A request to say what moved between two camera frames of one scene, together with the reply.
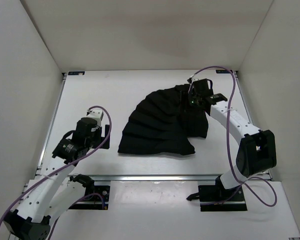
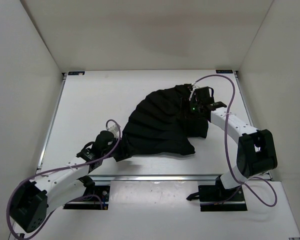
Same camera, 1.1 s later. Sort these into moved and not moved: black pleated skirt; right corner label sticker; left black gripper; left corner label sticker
Moved: left black gripper
Not moved: left corner label sticker; right corner label sticker; black pleated skirt
